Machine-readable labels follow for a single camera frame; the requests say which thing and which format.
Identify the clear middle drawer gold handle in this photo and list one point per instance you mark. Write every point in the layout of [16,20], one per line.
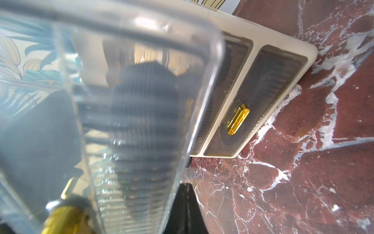
[237,51]

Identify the beige drawer organizer cabinet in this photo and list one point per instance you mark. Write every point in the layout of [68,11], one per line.
[261,36]

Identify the clear drawer gold handle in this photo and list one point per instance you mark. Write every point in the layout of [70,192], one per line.
[271,73]
[100,105]
[237,51]

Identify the clear bottom drawer gold handle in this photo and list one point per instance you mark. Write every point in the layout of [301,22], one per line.
[271,73]

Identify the clear top drawer gold handle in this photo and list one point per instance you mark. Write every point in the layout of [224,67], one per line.
[100,105]

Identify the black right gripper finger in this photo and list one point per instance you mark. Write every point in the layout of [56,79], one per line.
[185,216]

